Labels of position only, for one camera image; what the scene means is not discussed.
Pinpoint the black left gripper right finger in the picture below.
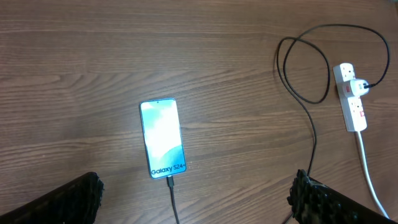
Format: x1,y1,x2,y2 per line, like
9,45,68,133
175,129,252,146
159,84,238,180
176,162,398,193
287,170,397,224

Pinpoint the black smartphone lit screen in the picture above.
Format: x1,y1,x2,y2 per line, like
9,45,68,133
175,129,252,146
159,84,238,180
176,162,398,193
139,98,187,179

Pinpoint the white power strip cord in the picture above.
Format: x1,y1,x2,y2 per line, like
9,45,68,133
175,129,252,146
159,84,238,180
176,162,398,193
355,130,390,220

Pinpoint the white charger plug adapter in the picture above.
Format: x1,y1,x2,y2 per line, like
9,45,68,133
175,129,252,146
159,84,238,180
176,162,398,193
341,78,369,98

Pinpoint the black usb charging cable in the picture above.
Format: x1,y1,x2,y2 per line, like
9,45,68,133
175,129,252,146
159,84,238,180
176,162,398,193
166,23,391,224

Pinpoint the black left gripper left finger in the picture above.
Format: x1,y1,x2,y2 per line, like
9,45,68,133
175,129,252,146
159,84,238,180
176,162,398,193
1,172,104,224

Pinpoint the white power strip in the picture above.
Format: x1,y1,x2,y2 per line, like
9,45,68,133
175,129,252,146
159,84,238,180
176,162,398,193
333,63,367,132

